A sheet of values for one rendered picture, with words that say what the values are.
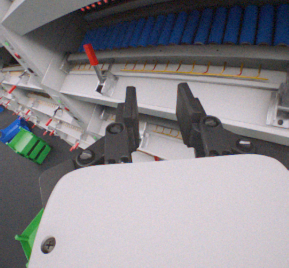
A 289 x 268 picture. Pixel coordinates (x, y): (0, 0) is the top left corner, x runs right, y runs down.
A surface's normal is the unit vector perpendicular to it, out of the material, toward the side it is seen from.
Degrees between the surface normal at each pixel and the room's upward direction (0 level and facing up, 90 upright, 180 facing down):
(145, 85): 23
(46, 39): 90
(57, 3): 113
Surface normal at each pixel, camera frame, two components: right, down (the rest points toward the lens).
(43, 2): -0.32, 0.94
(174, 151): -0.49, -0.25
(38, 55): 0.81, 0.21
